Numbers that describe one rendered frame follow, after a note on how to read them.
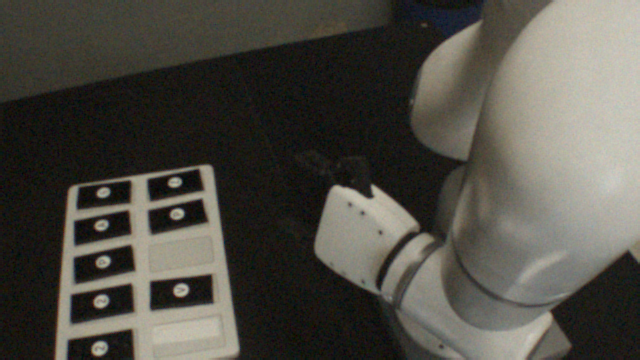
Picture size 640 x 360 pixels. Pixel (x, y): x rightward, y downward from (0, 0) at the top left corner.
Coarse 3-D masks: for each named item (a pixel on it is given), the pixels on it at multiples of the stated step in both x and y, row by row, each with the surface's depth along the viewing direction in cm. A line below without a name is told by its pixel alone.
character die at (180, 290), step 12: (192, 276) 92; (204, 276) 92; (156, 288) 91; (168, 288) 91; (180, 288) 91; (192, 288) 92; (204, 288) 92; (156, 300) 90; (168, 300) 90; (180, 300) 89; (192, 300) 90; (204, 300) 89
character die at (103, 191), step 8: (96, 184) 106; (104, 184) 106; (112, 184) 107; (120, 184) 106; (128, 184) 107; (80, 192) 105; (88, 192) 105; (96, 192) 105; (104, 192) 105; (112, 192) 106; (120, 192) 105; (128, 192) 105; (80, 200) 104; (88, 200) 104; (96, 200) 104; (104, 200) 104; (112, 200) 104; (120, 200) 104; (128, 200) 104; (80, 208) 103; (88, 208) 104
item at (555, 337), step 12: (372, 300) 92; (384, 300) 88; (384, 312) 87; (384, 324) 88; (396, 324) 85; (552, 324) 85; (396, 336) 84; (408, 336) 84; (552, 336) 84; (564, 336) 84; (396, 348) 85; (408, 348) 83; (420, 348) 83; (540, 348) 82; (552, 348) 82; (564, 348) 82
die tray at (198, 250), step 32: (64, 256) 96; (160, 256) 97; (192, 256) 97; (224, 256) 97; (64, 288) 92; (96, 288) 92; (224, 288) 92; (64, 320) 88; (96, 320) 88; (128, 320) 88; (160, 320) 88; (192, 320) 88; (224, 320) 88; (64, 352) 84; (160, 352) 84; (192, 352) 84; (224, 352) 84
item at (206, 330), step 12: (180, 324) 86; (192, 324) 86; (204, 324) 86; (216, 324) 86; (156, 336) 85; (168, 336) 85; (180, 336) 85; (192, 336) 85; (204, 336) 85; (216, 336) 85
